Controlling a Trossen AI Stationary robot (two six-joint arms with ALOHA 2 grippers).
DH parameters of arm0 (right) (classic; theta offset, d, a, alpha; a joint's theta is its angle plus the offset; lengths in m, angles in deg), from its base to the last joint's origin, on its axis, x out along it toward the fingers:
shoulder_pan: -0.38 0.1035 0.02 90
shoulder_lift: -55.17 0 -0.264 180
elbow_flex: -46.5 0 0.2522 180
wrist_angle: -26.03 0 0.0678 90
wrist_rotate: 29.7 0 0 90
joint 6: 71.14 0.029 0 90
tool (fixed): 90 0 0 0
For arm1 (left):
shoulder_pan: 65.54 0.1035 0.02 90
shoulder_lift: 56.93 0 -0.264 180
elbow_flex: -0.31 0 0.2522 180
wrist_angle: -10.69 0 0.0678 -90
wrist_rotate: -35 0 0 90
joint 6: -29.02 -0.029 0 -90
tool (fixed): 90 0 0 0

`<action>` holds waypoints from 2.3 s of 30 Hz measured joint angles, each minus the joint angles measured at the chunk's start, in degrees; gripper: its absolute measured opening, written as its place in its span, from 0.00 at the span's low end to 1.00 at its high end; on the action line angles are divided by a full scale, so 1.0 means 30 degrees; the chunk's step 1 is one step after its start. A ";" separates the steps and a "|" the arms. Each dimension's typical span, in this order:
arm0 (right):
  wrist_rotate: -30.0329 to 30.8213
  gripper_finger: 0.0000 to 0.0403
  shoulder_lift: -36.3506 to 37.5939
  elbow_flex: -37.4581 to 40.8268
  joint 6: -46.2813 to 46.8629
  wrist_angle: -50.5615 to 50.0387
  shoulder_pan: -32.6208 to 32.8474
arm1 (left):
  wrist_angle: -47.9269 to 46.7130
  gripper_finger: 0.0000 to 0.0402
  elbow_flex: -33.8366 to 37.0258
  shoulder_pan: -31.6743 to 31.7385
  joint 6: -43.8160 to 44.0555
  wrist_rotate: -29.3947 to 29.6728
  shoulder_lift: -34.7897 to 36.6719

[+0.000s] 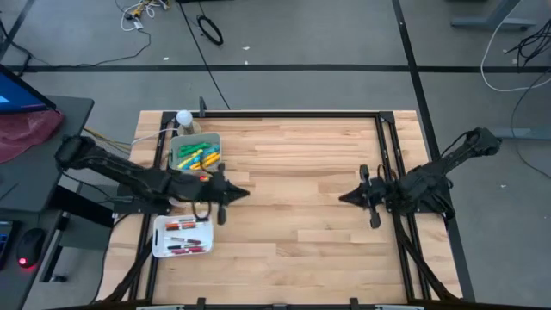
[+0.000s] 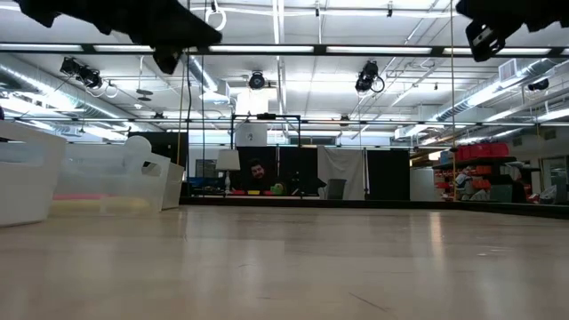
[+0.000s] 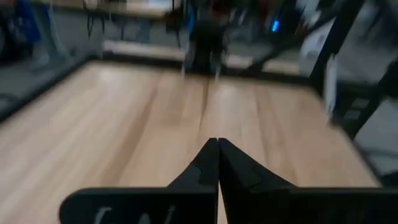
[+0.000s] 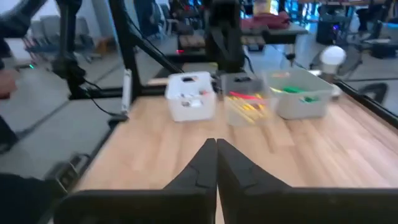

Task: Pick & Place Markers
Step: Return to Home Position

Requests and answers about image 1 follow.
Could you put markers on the translucent plastic bin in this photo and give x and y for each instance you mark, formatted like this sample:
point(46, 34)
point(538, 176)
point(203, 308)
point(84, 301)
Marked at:
point(174, 202)

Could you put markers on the black computer keyboard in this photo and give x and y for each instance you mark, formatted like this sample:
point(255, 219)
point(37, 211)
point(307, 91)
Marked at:
point(4, 245)

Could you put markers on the small white marker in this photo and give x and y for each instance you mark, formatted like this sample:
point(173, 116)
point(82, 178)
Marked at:
point(187, 220)

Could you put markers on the maroon thin dry-erase marker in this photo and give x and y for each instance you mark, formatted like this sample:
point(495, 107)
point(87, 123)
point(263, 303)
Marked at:
point(189, 250)

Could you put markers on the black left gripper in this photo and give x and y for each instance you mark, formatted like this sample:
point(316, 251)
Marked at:
point(206, 189)

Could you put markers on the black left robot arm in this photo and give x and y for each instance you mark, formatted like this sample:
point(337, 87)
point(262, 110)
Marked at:
point(120, 168)

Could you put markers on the white light bulb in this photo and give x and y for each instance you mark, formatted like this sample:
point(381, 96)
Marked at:
point(184, 117)

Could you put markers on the red cloth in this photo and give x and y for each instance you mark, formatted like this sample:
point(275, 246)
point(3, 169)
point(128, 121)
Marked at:
point(26, 133)

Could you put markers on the black computer mouse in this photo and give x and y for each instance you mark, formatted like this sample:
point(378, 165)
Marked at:
point(30, 247)

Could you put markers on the white plastic bin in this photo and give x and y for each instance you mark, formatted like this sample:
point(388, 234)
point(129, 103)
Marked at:
point(161, 249)

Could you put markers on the black table clamp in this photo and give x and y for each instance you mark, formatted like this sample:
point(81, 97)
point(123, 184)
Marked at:
point(354, 303)
point(202, 105)
point(201, 303)

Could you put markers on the black metal table frame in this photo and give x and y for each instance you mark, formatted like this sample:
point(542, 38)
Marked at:
point(267, 114)

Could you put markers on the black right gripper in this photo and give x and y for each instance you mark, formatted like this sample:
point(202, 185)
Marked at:
point(379, 194)

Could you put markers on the silver aluminium extrusion post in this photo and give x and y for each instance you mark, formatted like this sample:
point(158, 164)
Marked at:
point(398, 307)
point(159, 307)

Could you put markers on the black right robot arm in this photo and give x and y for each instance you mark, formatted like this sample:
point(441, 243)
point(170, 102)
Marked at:
point(426, 183)

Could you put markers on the computer monitor blue screen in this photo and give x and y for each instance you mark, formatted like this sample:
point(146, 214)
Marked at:
point(17, 92)

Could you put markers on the metal bulb socket base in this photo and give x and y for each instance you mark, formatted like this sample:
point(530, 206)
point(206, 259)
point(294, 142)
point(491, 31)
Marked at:
point(191, 128)

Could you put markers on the brown thin dry-erase marker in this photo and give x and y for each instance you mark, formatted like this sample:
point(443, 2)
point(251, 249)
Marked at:
point(185, 239)

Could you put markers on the grey desk leg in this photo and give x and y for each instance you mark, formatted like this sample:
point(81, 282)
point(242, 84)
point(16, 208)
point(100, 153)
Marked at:
point(490, 23)

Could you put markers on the black office desk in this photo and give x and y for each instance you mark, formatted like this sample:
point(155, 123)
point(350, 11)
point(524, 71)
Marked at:
point(26, 189)

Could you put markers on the grey desk foot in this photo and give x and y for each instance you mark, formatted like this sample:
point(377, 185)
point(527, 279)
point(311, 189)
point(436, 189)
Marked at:
point(525, 133)

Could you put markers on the grey plastic bin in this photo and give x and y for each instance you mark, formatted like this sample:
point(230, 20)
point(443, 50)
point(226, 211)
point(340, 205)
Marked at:
point(173, 142)

